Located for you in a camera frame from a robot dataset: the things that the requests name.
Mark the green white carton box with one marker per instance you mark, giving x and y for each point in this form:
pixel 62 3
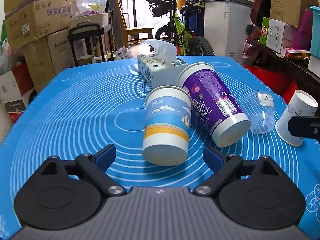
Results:
pixel 272 32

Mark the white chest freezer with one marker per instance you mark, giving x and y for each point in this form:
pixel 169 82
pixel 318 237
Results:
pixel 225 23

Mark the purple white paper cup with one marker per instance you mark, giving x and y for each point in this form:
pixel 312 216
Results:
pixel 214 104

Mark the red white cardboard box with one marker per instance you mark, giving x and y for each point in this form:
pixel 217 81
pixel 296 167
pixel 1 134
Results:
pixel 17 91

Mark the green black bicycle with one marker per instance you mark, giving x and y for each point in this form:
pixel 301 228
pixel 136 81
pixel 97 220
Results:
pixel 177 32

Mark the blue silicone baking mat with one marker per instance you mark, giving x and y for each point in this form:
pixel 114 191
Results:
pixel 85 108

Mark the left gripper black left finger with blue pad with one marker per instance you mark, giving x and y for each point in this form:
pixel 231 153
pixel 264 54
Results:
pixel 62 194

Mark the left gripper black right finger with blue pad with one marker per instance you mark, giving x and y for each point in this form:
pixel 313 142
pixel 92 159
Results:
pixel 257 194

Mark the lower brown cardboard box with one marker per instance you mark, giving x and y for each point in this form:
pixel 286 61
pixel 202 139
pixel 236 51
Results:
pixel 47 57

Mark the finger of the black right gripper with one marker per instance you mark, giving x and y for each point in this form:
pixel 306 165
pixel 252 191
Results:
pixel 305 126

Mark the white blue tissue box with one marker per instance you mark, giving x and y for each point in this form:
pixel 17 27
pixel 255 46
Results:
pixel 160 67

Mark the white paper cup floral print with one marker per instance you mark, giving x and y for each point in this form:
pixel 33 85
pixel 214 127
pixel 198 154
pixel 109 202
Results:
pixel 301 104

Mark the top brown cardboard box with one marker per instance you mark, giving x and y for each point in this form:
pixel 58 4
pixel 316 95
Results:
pixel 28 20

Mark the blue white paper cup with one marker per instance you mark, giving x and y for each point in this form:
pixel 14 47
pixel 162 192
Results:
pixel 167 125

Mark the clear plastic cup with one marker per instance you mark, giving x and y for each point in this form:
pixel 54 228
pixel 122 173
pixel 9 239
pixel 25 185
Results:
pixel 259 108

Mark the brown cardboard box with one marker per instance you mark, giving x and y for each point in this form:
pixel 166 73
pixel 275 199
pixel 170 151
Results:
pixel 47 57
pixel 28 20

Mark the black metal shelf rack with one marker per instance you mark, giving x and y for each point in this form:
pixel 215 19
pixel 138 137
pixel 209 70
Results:
pixel 87 31

